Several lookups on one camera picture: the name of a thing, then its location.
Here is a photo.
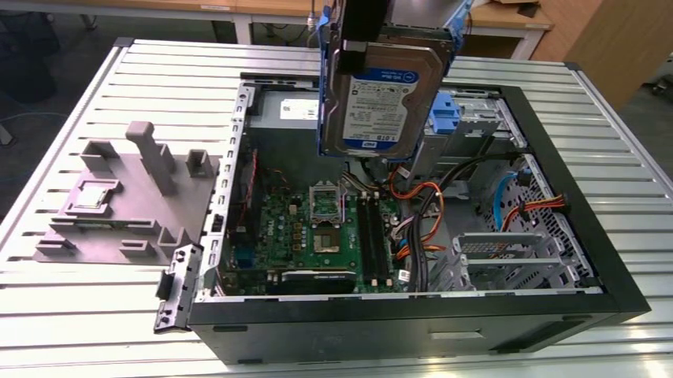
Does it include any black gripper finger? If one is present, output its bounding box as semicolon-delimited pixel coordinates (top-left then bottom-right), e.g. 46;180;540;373
339;0;394;75

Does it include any hard disk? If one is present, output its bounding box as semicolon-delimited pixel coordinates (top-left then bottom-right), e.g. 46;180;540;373
313;0;458;163

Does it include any grey metal disk bay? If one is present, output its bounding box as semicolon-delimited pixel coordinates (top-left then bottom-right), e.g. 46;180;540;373
451;232;579;292

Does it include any blue plastic bay latch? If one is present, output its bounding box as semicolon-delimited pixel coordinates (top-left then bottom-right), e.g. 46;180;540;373
428;91;462;135

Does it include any grey power supply unit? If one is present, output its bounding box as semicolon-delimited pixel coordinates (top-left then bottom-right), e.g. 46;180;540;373
245;91;351;186

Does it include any grey metal drive cage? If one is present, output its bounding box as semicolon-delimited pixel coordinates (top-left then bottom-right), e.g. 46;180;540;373
412;91;527;186

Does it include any metal socket cover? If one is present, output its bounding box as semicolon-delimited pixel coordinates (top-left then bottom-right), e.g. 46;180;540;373
308;180;347;228

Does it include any wooden cabinet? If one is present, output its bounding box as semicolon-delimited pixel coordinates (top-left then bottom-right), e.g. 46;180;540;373
535;0;673;111

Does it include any black RAM slot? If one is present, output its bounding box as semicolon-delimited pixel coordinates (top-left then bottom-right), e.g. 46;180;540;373
370;191;394;287
356;192;379;287

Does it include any CPU socket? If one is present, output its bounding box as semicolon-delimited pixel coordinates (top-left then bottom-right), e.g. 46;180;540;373
309;230;351;256

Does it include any green motherboard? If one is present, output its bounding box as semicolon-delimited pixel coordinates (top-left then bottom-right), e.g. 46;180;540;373
217;184;416;296

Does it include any office chair wheel base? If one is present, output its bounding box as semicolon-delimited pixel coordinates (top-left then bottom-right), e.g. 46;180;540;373
643;54;673;98

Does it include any grey parts rack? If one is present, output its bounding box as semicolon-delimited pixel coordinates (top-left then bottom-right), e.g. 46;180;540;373
30;120;225;265

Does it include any black chair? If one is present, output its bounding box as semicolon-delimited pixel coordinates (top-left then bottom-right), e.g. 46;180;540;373
0;11;58;103

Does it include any black graphics card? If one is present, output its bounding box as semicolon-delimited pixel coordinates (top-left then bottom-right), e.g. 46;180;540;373
264;269;359;295

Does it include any silver CPU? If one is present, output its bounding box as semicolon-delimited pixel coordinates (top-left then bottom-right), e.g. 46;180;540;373
77;187;110;208

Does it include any green RAM stick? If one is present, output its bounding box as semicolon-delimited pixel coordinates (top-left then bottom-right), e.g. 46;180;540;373
72;220;131;231

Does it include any grey expansion card retainer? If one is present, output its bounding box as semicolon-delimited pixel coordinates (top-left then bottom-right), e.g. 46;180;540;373
152;243;205;335

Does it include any black PC case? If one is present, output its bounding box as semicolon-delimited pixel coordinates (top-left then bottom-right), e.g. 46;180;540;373
187;72;653;365

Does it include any wooden desk white frame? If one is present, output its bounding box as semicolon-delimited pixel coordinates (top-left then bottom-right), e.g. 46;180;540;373
229;0;556;61
0;0;253;44

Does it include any thin red wire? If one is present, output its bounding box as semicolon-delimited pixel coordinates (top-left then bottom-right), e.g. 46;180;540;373
225;148;260;237

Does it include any orange wire bundle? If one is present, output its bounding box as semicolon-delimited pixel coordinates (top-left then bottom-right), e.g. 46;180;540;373
387;161;447;261

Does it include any blue wire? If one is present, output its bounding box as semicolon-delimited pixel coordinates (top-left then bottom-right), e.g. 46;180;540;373
492;169;530;234

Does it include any orange yellow power wire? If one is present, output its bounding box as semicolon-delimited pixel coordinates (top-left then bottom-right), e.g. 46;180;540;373
499;193;572;233

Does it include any black cable bundle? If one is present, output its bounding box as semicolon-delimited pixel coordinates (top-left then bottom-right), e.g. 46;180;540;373
408;151;527;293

